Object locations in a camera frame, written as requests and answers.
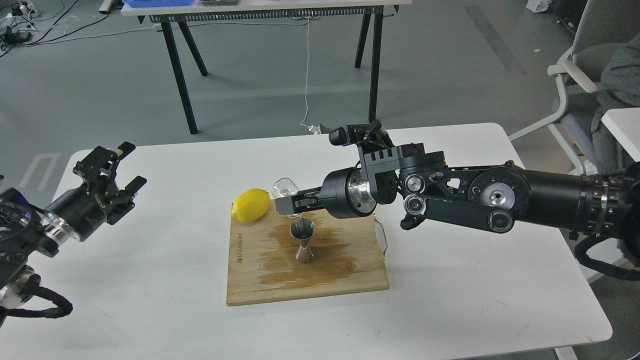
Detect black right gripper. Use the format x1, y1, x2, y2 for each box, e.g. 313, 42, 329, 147
274, 167, 398, 219

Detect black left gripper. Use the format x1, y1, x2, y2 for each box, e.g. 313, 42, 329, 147
45, 141, 147, 243

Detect small clear glass cup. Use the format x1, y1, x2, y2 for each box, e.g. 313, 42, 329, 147
270, 177, 300, 199

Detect steel jigger measuring cup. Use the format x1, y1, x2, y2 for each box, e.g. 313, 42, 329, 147
289, 218, 316, 264

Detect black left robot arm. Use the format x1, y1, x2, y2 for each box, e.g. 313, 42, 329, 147
0, 142, 147, 320

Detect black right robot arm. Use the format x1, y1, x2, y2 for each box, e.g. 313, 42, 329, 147
275, 120, 640, 281

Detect yellow lemon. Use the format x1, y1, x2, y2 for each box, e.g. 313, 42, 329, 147
231, 188, 270, 223

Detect bamboo cutting board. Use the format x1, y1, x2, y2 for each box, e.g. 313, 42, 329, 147
226, 197, 389, 306

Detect blue plastic tray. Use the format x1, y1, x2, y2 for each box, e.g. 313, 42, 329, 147
122, 0, 194, 8

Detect background table black legs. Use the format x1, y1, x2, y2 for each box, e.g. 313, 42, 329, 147
121, 0, 413, 136

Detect person in grey clothes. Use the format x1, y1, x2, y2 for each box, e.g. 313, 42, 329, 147
590, 34, 640, 173

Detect grey office chair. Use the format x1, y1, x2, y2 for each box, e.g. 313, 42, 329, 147
509, 0, 640, 175

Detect white hanging cable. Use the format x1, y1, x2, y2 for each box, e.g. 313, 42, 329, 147
300, 17, 321, 134

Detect cable bundle on floor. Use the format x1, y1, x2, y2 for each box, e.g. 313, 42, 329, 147
0, 0, 116, 53

